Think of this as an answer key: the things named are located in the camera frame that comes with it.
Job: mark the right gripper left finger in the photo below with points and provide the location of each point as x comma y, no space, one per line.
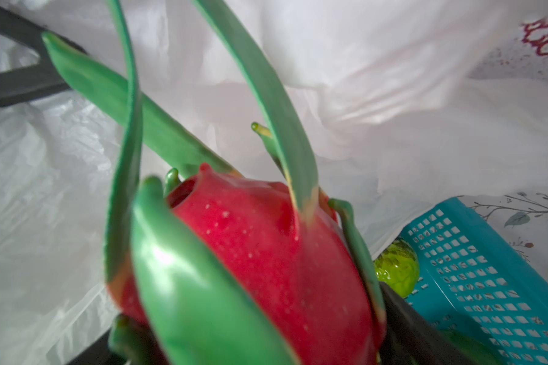
98,354

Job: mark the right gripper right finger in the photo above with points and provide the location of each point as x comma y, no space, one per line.
411,339

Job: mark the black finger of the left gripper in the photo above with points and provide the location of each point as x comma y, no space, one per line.
27,83

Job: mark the white plastic bag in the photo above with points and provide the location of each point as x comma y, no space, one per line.
386,93

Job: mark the dark green leafy vegetable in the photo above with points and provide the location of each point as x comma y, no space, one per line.
472,348

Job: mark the light green custard apple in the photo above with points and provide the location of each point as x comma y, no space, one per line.
399,267

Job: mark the teal plastic basket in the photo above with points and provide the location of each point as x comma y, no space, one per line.
472,281

